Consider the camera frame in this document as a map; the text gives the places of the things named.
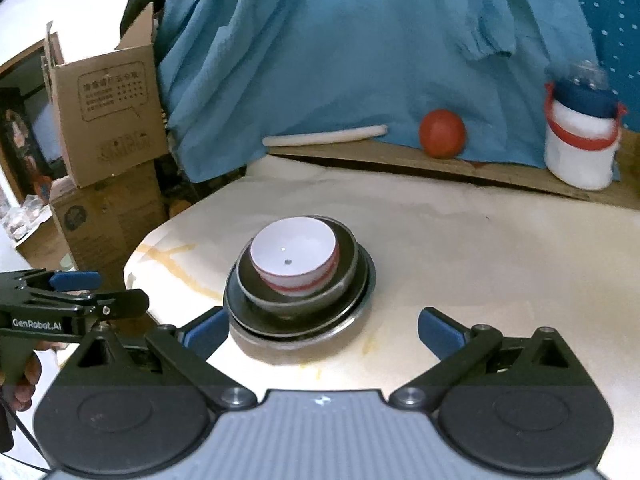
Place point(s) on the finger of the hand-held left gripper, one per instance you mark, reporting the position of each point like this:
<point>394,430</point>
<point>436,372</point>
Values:
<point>125,302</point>
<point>75,280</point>

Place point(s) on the steel bowl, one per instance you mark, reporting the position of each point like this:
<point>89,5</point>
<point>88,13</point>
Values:
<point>345,272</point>

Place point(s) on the wooden board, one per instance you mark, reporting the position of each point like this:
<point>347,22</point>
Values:
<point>380,153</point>

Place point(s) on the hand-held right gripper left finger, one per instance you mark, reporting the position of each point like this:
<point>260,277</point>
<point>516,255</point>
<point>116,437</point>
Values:
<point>206,331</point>

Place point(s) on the white bowl with red rim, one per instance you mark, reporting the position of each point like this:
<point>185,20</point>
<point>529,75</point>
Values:
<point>292,247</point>
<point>300,289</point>

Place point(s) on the blue white-dotted fabric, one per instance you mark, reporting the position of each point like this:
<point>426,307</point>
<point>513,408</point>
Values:
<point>617,20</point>

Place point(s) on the plain brown cardboard box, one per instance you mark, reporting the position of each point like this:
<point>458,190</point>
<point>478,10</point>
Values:
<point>100,225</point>

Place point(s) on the white rolling pin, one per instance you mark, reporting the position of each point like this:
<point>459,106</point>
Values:
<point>325,136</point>

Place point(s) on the cream table cover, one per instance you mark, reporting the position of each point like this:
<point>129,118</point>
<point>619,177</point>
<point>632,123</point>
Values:
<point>475,260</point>

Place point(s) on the blue cloth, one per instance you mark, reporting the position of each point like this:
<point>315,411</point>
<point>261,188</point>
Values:
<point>350,50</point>

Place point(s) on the large steel plate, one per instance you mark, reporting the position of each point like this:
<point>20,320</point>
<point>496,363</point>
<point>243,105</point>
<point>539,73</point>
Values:
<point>300,344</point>
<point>300,327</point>

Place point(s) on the cardboard box with red print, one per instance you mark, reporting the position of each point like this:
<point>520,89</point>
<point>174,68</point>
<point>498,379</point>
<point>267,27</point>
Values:
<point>110,110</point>

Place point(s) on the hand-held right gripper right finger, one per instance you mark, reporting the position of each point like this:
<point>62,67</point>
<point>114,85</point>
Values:
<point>440,331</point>

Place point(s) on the dark wall poster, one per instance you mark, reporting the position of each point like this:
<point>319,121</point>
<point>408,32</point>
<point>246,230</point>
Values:
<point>25,150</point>

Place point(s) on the red tomato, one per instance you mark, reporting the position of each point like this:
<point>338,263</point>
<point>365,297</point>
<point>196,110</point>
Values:
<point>442,134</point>

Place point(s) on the person's left hand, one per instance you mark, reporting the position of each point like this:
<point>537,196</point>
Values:
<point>31,377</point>

